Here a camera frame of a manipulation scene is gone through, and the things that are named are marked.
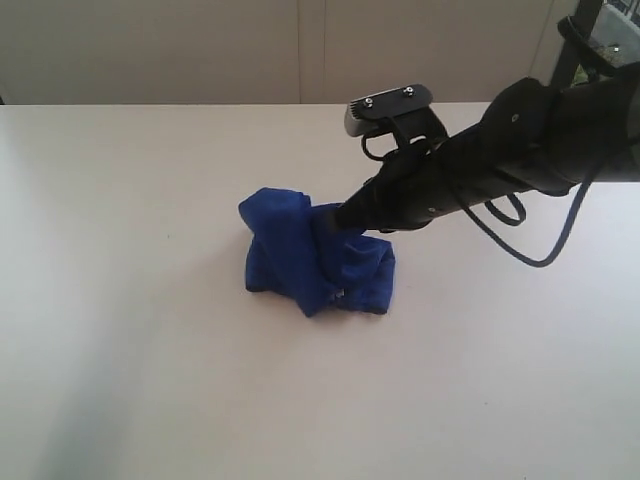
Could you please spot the black window frame post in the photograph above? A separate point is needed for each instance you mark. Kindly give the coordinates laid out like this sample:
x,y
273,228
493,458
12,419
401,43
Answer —
x,y
577,48

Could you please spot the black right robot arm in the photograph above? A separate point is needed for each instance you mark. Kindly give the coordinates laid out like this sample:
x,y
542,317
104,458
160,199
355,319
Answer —
x,y
531,137

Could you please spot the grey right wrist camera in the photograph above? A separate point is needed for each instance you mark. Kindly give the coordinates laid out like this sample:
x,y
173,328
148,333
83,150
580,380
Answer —
x,y
404,112

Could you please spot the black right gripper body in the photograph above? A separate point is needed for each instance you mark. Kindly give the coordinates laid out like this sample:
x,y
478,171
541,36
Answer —
x,y
421,181

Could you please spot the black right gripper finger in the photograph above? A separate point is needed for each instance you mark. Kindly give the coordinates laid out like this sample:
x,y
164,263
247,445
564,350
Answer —
x,y
361,224
355,210

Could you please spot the green tree outside window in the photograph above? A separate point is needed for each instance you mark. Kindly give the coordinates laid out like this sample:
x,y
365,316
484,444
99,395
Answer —
x,y
611,53

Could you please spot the blue cloth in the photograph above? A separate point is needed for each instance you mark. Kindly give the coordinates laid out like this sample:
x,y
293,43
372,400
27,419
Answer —
x,y
295,252

